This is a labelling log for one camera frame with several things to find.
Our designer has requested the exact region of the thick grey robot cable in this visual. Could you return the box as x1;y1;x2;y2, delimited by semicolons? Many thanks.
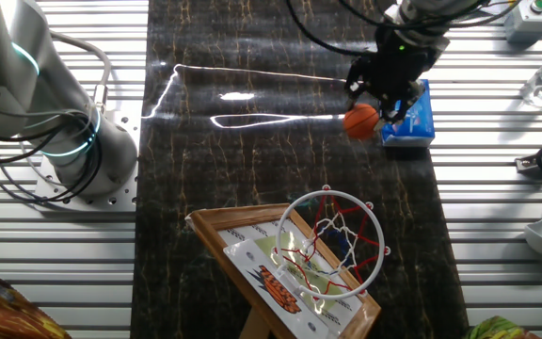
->
47;30;113;117

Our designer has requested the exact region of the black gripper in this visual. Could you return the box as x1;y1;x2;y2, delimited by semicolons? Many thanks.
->
344;26;450;126

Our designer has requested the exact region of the black marble pattern mat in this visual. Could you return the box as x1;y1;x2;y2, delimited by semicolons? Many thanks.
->
129;0;470;339

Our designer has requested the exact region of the colourful patterned foil bag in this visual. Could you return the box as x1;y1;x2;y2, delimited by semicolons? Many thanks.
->
0;276;72;339

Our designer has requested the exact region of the white toy basketball hoop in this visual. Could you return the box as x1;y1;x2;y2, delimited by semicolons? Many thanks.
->
222;184;391;339

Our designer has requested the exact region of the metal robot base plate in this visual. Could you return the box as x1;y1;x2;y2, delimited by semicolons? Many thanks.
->
33;110;141;213

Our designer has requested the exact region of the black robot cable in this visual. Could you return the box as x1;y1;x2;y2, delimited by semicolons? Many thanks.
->
0;108;104;204

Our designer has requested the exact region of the orange mini basketball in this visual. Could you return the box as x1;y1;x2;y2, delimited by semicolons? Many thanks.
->
343;103;381;141

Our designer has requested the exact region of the grey emergency button box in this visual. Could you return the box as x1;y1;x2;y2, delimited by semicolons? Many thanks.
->
503;0;542;46

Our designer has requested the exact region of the colourful crumpled cloth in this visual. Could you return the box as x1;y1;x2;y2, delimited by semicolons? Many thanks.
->
463;315;542;339

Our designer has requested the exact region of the blue tissue pack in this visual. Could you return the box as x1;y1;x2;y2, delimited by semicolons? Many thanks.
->
379;78;437;149

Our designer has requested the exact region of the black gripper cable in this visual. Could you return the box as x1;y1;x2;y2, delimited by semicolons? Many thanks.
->
284;0;378;58

